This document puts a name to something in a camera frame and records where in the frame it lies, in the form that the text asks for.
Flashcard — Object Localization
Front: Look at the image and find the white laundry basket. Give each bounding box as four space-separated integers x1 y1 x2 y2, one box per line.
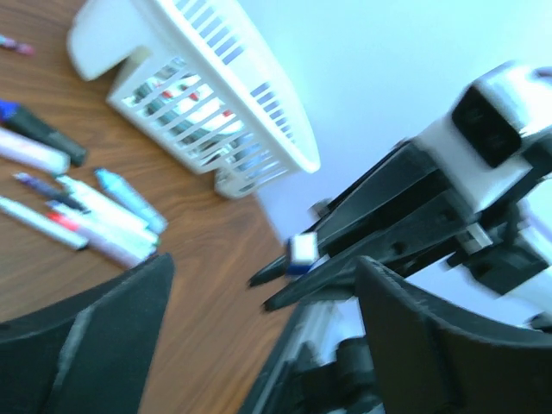
66 0 320 198

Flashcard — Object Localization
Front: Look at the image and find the pink clear pen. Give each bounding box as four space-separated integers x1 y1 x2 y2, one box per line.
46 200 156 266

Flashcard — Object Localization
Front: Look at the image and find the light blue highlighter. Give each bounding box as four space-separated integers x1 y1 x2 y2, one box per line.
94 167 168 235

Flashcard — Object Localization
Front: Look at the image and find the purple black highlighter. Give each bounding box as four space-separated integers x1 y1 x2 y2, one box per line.
1 100 88 166

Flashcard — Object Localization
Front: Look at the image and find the pink highlighter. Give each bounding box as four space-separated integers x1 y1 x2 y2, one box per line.
1 128 71 174

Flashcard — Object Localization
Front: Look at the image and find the lilac capped white marker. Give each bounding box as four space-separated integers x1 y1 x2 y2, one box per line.
60 217 154 268

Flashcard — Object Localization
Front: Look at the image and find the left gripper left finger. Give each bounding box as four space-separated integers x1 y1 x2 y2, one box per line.
1 254 174 413

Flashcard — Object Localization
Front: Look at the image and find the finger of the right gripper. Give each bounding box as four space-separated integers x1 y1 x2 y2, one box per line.
247 141 449 289
263 198 474 311

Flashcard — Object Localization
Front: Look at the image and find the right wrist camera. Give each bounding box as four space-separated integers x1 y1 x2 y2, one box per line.
414 61 551 211

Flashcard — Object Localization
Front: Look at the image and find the black capped white marker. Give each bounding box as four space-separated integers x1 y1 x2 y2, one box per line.
1 197 88 251

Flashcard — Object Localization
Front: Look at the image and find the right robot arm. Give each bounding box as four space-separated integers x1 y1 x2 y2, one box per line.
248 141 551 312

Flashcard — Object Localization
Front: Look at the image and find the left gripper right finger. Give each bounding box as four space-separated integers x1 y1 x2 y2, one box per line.
354 256 551 413

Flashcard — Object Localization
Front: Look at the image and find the blue capped white marker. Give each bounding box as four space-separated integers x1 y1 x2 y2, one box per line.
285 232 320 276

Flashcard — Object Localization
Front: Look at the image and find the dark purple pen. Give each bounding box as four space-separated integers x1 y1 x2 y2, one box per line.
12 172 91 212

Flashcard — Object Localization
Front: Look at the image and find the teal capped white marker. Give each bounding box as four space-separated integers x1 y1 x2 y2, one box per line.
54 175 160 247

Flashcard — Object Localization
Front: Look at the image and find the red pen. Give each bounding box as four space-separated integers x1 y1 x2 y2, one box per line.
0 34 35 56

